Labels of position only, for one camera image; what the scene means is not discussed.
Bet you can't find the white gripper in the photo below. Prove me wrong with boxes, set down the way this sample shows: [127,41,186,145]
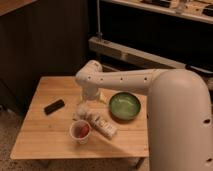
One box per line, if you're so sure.
[78,87,107,106]

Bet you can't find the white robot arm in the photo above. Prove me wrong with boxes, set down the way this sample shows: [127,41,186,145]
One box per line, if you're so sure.
[75,60,213,171]

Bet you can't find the green ceramic bowl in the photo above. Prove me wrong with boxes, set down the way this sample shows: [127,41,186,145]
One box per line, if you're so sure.
[109,92,141,121]

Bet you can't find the white tube bottle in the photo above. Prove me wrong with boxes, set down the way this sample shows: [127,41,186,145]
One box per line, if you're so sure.
[87,113,117,139]

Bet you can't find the red fruit in cup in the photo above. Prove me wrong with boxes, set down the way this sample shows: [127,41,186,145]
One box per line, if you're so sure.
[80,125,89,137]

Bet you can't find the white paper cup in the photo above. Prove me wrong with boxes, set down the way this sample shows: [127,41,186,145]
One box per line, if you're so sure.
[69,120,91,144]

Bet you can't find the black rectangular bar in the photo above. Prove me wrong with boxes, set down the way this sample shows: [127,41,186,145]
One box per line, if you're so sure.
[44,99,65,115]

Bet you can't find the wooden table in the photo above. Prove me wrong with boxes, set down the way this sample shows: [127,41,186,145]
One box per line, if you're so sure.
[10,76,149,160]

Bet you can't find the metal shelf unit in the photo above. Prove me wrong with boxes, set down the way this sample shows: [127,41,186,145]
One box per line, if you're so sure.
[88,0,213,75]

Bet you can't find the dark wooden cabinet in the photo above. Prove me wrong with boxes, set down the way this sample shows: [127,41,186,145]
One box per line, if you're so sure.
[0,0,88,115]

